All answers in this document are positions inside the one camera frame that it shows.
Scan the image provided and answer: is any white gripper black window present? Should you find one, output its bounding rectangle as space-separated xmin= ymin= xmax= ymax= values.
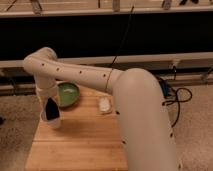
xmin=36 ymin=86 xmax=61 ymax=129

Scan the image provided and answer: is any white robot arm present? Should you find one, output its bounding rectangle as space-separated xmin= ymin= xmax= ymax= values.
xmin=23 ymin=47 xmax=182 ymax=171

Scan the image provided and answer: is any green ceramic cup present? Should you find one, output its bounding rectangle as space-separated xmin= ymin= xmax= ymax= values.
xmin=58 ymin=82 xmax=80 ymax=108

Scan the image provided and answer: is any white eraser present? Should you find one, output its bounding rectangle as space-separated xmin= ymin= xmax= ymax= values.
xmin=98 ymin=97 xmax=111 ymax=113

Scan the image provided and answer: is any lower wooden rail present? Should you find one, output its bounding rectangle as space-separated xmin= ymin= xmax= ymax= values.
xmin=0 ymin=52 xmax=213 ymax=68

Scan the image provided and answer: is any wooden rail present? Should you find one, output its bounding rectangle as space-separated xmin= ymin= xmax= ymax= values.
xmin=0 ymin=52 xmax=213 ymax=68
xmin=0 ymin=5 xmax=213 ymax=18

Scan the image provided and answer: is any upper wooden rail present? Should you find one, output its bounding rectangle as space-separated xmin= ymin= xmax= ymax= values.
xmin=0 ymin=5 xmax=213 ymax=18

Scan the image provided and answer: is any black floor cable loop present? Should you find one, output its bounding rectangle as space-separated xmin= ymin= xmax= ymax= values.
xmin=162 ymin=66 xmax=194 ymax=128

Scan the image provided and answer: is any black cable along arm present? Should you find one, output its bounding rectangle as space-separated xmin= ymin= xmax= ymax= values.
xmin=105 ymin=4 xmax=136 ymax=92

